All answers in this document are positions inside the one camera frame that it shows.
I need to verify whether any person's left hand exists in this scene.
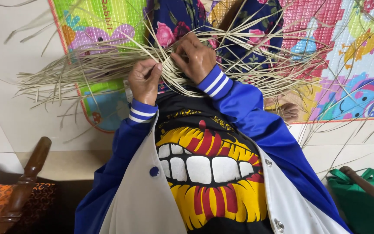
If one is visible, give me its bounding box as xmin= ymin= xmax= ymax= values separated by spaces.
xmin=128 ymin=58 xmax=163 ymax=106

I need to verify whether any person's right hand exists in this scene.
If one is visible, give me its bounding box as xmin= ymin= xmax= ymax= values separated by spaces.
xmin=170 ymin=32 xmax=217 ymax=85

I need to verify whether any bundle of dried leaf strips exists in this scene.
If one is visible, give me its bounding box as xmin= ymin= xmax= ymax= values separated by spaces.
xmin=3 ymin=0 xmax=374 ymax=143

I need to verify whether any blue floral skirt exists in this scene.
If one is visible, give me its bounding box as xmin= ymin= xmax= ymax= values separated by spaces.
xmin=143 ymin=0 xmax=285 ymax=95

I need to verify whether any person's bare foot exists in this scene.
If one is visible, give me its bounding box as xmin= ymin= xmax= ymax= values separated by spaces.
xmin=265 ymin=97 xmax=301 ymax=125

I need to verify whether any black mouth print shirt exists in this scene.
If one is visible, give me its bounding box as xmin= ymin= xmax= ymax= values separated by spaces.
xmin=155 ymin=86 xmax=273 ymax=234

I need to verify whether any blue and white jacket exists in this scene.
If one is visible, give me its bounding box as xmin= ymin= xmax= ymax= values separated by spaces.
xmin=74 ymin=64 xmax=353 ymax=234

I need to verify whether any colourful animal play mat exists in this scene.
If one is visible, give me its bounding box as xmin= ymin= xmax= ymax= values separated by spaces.
xmin=47 ymin=0 xmax=374 ymax=134

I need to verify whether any green fabric bag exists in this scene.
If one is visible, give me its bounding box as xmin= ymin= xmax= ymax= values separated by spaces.
xmin=326 ymin=167 xmax=374 ymax=234

